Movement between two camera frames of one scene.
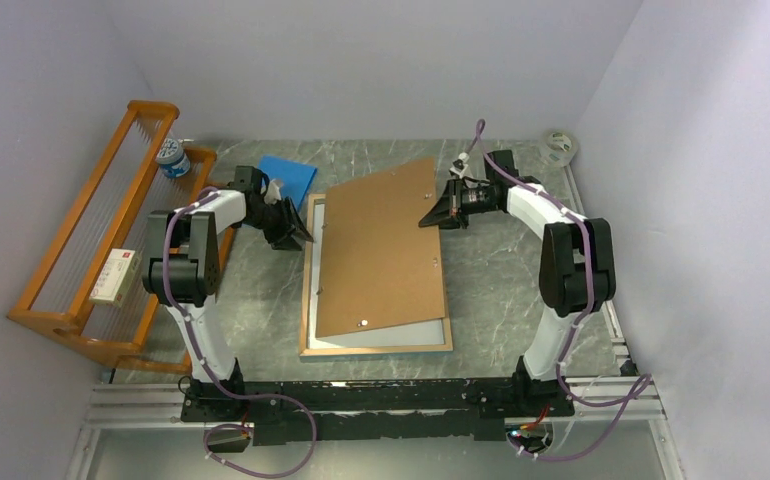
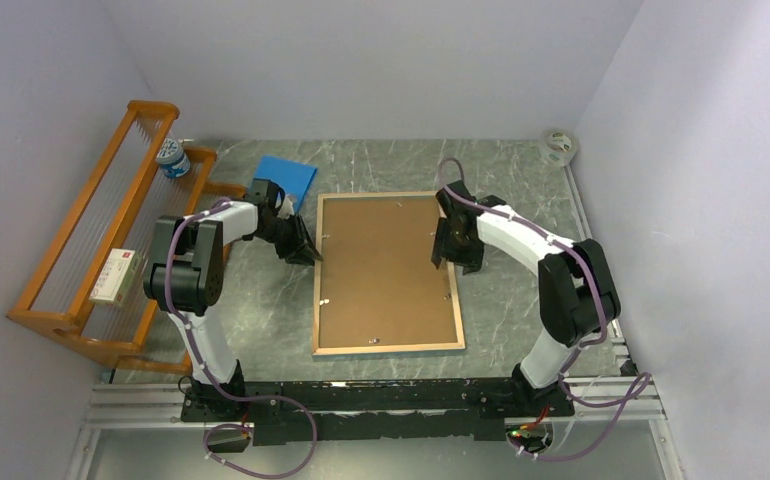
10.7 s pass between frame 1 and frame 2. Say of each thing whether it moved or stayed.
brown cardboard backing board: moved
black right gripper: moved
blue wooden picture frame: moved
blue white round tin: stayed
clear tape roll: stayed
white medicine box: stayed
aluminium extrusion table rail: stayed
